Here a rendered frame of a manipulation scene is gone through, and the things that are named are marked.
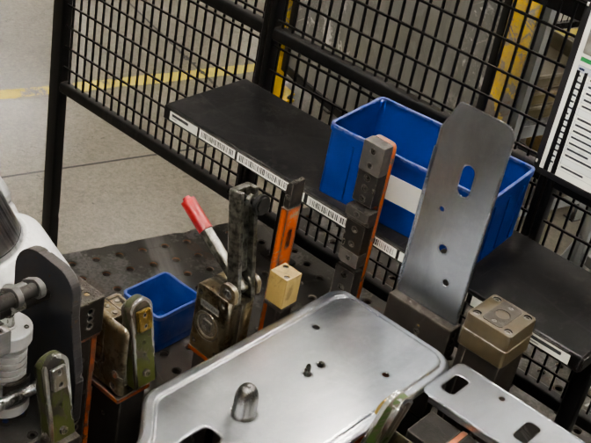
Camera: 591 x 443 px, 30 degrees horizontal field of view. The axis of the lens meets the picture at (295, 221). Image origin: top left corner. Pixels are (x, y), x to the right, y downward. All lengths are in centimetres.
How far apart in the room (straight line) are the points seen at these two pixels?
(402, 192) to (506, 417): 42
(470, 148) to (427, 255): 20
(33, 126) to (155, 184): 54
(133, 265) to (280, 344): 68
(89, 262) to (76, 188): 155
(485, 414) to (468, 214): 28
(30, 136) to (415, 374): 263
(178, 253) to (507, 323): 84
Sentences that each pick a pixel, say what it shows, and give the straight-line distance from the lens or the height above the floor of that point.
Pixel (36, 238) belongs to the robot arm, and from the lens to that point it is 166.
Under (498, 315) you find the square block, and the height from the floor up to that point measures 106.
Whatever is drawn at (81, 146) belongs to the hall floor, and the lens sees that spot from 396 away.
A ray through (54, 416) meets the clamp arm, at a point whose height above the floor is 103.
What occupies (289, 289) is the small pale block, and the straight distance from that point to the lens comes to 159.
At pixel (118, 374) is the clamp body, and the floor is 99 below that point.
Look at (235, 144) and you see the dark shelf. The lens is 196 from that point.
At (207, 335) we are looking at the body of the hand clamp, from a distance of 160.
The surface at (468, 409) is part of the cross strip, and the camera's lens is 155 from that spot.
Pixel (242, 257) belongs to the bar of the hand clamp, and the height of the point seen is 111.
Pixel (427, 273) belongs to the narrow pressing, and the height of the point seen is 106.
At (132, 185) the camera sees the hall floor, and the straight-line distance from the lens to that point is 376.
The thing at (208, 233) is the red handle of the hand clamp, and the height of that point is 112.
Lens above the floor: 197
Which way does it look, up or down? 32 degrees down
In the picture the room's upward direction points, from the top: 11 degrees clockwise
